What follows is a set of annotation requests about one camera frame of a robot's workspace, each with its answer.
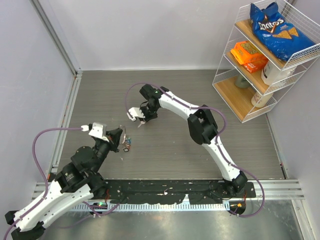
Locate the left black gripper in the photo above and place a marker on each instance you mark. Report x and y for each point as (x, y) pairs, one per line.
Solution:
(114, 136)

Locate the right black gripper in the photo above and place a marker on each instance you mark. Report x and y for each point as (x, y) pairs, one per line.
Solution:
(147, 118)

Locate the key with blue tag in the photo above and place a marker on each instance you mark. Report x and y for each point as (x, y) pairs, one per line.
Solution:
(141, 124)

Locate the large metal keyring with keys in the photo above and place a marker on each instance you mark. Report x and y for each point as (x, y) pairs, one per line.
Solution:
(127, 141)

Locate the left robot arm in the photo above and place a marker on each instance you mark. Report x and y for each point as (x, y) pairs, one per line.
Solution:
(77, 182)

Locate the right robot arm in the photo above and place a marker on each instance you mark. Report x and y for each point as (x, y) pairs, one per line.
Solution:
(203, 130)

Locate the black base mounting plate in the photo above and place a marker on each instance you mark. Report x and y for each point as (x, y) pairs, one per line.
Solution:
(169, 192)

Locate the grey cup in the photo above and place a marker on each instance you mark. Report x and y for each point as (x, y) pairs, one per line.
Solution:
(241, 82)

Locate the cream bottle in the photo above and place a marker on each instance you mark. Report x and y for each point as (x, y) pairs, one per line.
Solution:
(259, 101)

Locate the orange snack box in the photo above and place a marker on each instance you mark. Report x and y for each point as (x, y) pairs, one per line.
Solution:
(248, 56)

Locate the white plastic jug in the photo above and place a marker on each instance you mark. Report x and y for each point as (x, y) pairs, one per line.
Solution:
(271, 74)

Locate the blue Doritos chip bag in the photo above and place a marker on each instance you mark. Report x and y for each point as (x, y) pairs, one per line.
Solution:
(280, 37)

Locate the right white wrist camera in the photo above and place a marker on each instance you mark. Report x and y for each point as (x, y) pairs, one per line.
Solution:
(135, 113)

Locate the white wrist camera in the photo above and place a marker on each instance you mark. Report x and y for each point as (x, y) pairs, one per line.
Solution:
(135, 113)
(96, 130)

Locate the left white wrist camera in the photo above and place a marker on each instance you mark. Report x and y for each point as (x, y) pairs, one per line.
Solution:
(96, 130)

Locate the aluminium frame rail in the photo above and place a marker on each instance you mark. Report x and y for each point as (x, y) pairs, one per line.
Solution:
(54, 28)

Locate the white slotted cable duct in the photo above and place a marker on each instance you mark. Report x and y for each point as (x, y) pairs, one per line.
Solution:
(145, 207)

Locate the white wire shelf rack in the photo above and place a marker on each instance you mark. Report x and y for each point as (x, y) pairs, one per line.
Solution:
(239, 99)

